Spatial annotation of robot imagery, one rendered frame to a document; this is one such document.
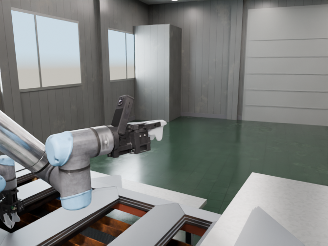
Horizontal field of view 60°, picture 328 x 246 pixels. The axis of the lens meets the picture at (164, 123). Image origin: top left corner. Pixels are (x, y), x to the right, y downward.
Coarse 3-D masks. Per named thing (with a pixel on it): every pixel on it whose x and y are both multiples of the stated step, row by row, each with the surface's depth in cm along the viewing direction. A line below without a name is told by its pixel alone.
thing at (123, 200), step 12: (24, 180) 201; (48, 192) 180; (24, 204) 166; (108, 204) 163; (132, 204) 166; (144, 204) 162; (96, 216) 154; (192, 216) 148; (72, 228) 140; (180, 228) 143; (48, 240) 129; (60, 240) 133; (168, 240) 133
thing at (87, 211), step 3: (87, 207) 156; (90, 207) 156; (75, 210) 153; (78, 210) 153; (81, 210) 153; (84, 210) 153; (87, 210) 153; (90, 210) 153; (93, 210) 153; (96, 210) 153; (81, 213) 150; (84, 213) 150; (87, 213) 150; (90, 213) 150
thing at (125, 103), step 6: (120, 96) 80; (126, 96) 77; (120, 102) 78; (126, 102) 77; (132, 102) 78; (120, 108) 78; (126, 108) 77; (114, 114) 79; (120, 114) 76; (126, 114) 77; (114, 120) 78; (120, 120) 76; (126, 120) 77; (114, 126) 77; (120, 126) 75; (120, 132) 75
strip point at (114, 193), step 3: (111, 189) 178; (114, 189) 178; (117, 189) 178; (102, 192) 175; (105, 192) 175; (108, 192) 175; (111, 192) 174; (114, 192) 174; (117, 192) 174; (111, 195) 171; (114, 195) 171; (117, 195) 171
